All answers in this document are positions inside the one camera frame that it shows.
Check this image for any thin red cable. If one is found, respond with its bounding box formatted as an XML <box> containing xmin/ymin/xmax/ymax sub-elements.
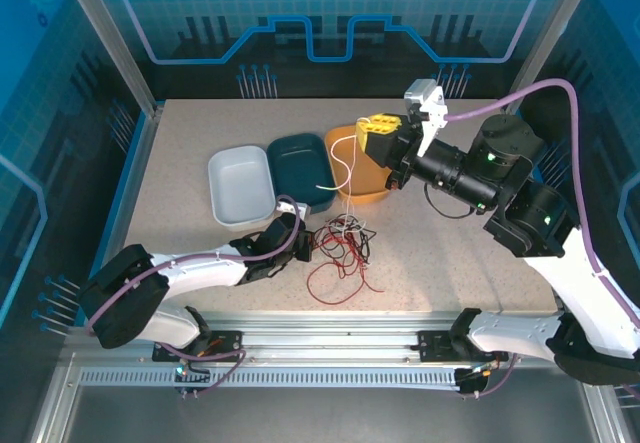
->
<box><xmin>306</xmin><ymin>257</ymin><xmax>375</xmax><ymax>307</ymax></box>
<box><xmin>324</xmin><ymin>215</ymin><xmax>374</xmax><ymax>279</ymax></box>
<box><xmin>312</xmin><ymin>217</ymin><xmax>351</xmax><ymax>264</ymax></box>
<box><xmin>339</xmin><ymin>242</ymin><xmax>386</xmax><ymax>294</ymax></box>

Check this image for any thin white cable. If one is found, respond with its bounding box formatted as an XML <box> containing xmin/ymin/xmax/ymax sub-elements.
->
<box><xmin>315</xmin><ymin>185</ymin><xmax>346</xmax><ymax>212</ymax></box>
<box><xmin>342</xmin><ymin>212</ymin><xmax>374</xmax><ymax>244</ymax></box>
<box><xmin>327</xmin><ymin>134</ymin><xmax>361</xmax><ymax>234</ymax></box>

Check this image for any yellow plastic bin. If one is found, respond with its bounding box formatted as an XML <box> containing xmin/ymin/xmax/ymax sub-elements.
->
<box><xmin>323</xmin><ymin>123</ymin><xmax>394</xmax><ymax>205</ymax></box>

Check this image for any white plastic bin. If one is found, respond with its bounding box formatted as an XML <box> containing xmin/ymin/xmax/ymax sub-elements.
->
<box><xmin>207</xmin><ymin>145</ymin><xmax>277</xmax><ymax>228</ymax></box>

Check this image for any dark teal plastic bin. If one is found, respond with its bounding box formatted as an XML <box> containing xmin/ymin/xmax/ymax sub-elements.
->
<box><xmin>266</xmin><ymin>132</ymin><xmax>339</xmax><ymax>214</ymax></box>

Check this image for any black right gripper wire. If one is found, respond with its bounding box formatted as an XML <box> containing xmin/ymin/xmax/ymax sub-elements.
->
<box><xmin>423</xmin><ymin>182</ymin><xmax>482</xmax><ymax>220</ymax></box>

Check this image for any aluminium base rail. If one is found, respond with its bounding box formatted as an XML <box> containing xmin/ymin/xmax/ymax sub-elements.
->
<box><xmin>64</xmin><ymin>310</ymin><xmax>566</xmax><ymax>364</ymax></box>

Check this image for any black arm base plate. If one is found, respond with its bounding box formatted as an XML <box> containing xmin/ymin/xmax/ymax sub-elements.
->
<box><xmin>151</xmin><ymin>329</ymin><xmax>246</xmax><ymax>364</ymax></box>
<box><xmin>416</xmin><ymin>330</ymin><xmax>509</xmax><ymax>364</ymax></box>

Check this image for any slotted grey cable duct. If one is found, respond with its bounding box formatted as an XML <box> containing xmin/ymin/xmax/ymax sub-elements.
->
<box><xmin>79</xmin><ymin>366</ymin><xmax>464</xmax><ymax>390</ymax></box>

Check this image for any aluminium frame post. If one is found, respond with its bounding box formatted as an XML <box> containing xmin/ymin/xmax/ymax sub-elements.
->
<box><xmin>502</xmin><ymin>0</ymin><xmax>601</xmax><ymax>117</ymax></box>
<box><xmin>53</xmin><ymin>0</ymin><xmax>164</xmax><ymax>117</ymax></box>

